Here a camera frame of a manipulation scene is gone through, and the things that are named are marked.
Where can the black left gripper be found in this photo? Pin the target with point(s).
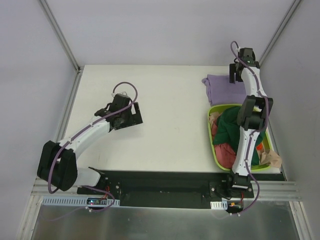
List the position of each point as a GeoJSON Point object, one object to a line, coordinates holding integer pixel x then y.
{"type": "Point", "coordinates": [131, 119]}

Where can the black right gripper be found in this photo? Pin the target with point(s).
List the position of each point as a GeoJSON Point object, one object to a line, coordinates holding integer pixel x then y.
{"type": "Point", "coordinates": [232, 73]}

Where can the purple t shirt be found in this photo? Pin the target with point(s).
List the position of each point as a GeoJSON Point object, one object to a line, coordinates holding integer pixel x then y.
{"type": "Point", "coordinates": [220, 91]}

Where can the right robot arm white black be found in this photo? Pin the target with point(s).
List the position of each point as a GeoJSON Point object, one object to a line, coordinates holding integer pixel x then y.
{"type": "Point", "coordinates": [252, 118]}

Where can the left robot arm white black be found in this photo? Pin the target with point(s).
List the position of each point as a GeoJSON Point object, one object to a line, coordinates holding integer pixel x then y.
{"type": "Point", "coordinates": [58, 160]}

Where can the light pink t shirt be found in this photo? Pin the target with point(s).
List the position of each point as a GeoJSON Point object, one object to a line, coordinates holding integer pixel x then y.
{"type": "Point", "coordinates": [212, 118]}

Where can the dark green t shirt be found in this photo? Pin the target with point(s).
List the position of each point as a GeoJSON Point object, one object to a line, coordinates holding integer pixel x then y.
{"type": "Point", "coordinates": [229, 116]}

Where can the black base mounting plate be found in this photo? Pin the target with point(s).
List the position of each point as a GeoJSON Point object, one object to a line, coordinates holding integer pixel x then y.
{"type": "Point", "coordinates": [156, 189]}

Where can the lime green plastic basket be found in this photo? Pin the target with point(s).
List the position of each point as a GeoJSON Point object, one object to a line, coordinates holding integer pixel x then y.
{"type": "Point", "coordinates": [265, 142]}

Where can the red pink t shirt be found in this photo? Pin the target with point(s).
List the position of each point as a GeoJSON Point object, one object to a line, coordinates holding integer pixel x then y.
{"type": "Point", "coordinates": [225, 140]}

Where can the beige t shirt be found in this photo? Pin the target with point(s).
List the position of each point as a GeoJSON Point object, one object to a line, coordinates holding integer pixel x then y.
{"type": "Point", "coordinates": [270, 158]}

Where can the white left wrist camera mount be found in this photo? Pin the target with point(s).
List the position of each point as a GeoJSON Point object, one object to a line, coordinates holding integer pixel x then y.
{"type": "Point", "coordinates": [123, 94]}

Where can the left aluminium frame post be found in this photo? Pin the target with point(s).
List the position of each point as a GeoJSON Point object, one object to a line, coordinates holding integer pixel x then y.
{"type": "Point", "coordinates": [59, 34]}

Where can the aluminium frame post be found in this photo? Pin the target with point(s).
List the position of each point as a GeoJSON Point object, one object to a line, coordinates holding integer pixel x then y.
{"type": "Point", "coordinates": [293, 7]}
{"type": "Point", "coordinates": [59, 34]}

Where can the right aluminium frame post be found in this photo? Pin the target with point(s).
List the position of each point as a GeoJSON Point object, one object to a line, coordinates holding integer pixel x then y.
{"type": "Point", "coordinates": [293, 7]}

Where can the left white slotted cable duct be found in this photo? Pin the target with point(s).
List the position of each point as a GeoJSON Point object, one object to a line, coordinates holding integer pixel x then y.
{"type": "Point", "coordinates": [69, 201]}

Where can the white slotted cable duct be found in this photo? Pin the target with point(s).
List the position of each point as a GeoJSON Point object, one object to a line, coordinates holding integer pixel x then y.
{"type": "Point", "coordinates": [219, 205]}
{"type": "Point", "coordinates": [69, 201]}

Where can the right white slotted cable duct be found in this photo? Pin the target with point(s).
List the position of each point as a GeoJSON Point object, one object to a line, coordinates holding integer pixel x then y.
{"type": "Point", "coordinates": [219, 205]}

